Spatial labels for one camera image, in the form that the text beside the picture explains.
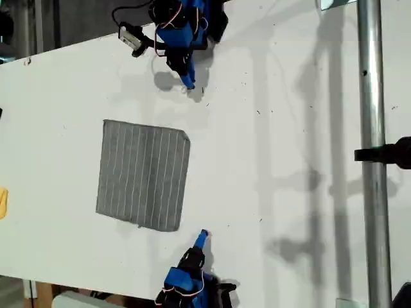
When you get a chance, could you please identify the grey striped towel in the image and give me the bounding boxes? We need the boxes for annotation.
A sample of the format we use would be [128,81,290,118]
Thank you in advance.
[95,119,191,232]

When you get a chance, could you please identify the wooden table leg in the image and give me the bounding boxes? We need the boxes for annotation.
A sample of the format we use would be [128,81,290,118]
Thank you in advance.
[35,281,54,308]

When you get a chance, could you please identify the yellow object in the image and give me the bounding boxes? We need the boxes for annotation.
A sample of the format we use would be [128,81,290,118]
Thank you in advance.
[0,187,9,220]

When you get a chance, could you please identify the black clamp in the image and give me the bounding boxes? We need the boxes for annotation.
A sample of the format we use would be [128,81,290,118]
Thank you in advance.
[354,136,411,170]

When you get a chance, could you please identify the black rounded object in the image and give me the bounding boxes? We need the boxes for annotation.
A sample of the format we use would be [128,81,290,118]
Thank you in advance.
[391,282,411,308]

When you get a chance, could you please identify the red white servo wire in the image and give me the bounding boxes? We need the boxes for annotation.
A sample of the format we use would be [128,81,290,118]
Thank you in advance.
[155,271,207,305]
[150,3,209,58]

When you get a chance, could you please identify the black camera stalk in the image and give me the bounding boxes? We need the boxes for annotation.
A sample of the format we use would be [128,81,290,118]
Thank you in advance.
[130,35,165,58]

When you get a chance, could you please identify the black white camera box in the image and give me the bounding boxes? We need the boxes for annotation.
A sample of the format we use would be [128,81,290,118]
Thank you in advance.
[118,21,144,48]

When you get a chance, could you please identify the black camera cable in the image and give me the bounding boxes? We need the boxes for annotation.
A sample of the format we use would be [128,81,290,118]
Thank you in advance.
[111,0,154,26]

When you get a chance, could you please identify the steel post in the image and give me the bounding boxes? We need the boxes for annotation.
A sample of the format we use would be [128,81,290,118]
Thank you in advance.
[356,0,393,308]

